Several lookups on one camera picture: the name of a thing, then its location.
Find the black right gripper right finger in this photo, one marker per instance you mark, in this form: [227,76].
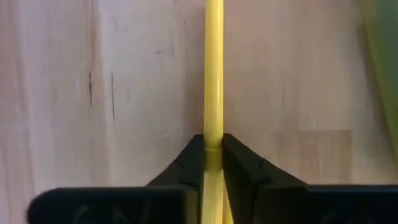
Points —
[264,199]

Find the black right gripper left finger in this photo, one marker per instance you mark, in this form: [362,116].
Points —
[174,202]

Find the yellow marker pen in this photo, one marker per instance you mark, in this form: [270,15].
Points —
[214,77]

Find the translucent yellow-green supply box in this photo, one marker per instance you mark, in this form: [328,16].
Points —
[384,56]

